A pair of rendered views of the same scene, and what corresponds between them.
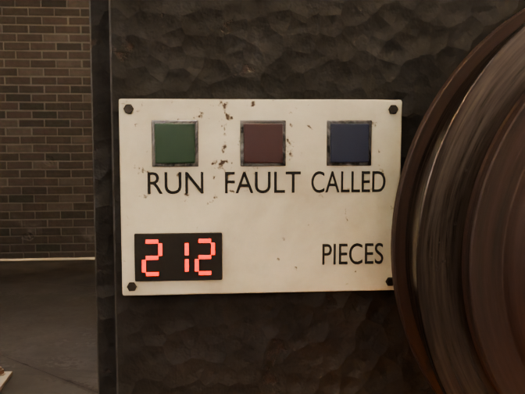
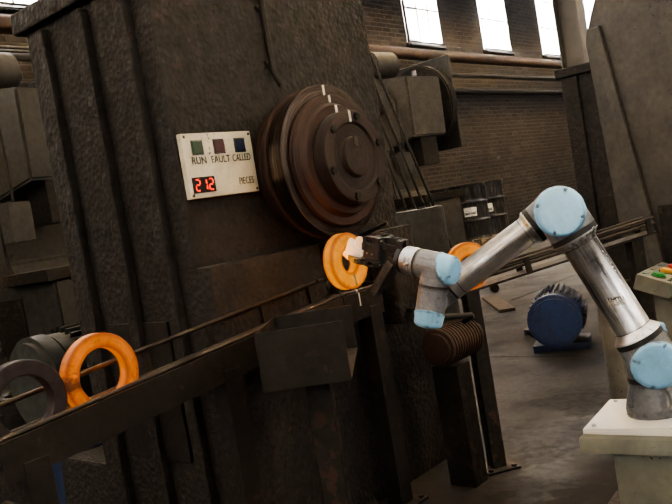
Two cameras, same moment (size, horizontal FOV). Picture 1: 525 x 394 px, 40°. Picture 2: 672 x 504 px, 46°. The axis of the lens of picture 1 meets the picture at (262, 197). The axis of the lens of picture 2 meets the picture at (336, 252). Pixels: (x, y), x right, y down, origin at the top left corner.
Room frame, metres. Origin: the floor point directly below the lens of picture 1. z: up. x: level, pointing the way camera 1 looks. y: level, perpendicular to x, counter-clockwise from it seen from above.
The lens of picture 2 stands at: (-1.16, 1.36, 0.97)
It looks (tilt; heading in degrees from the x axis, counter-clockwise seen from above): 3 degrees down; 316
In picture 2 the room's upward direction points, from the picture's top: 10 degrees counter-clockwise
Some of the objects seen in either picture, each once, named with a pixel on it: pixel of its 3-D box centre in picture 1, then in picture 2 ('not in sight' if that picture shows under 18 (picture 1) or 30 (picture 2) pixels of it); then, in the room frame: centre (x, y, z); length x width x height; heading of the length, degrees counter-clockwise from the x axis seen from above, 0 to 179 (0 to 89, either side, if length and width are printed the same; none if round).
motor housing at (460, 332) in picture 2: not in sight; (463, 400); (0.49, -0.69, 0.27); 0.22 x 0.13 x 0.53; 95
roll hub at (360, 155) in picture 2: not in sight; (351, 157); (0.50, -0.36, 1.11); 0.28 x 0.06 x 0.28; 95
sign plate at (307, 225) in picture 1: (262, 196); (219, 164); (0.67, 0.00, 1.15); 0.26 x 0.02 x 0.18; 95
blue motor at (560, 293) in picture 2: not in sight; (558, 315); (1.21, -2.55, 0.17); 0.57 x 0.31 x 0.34; 115
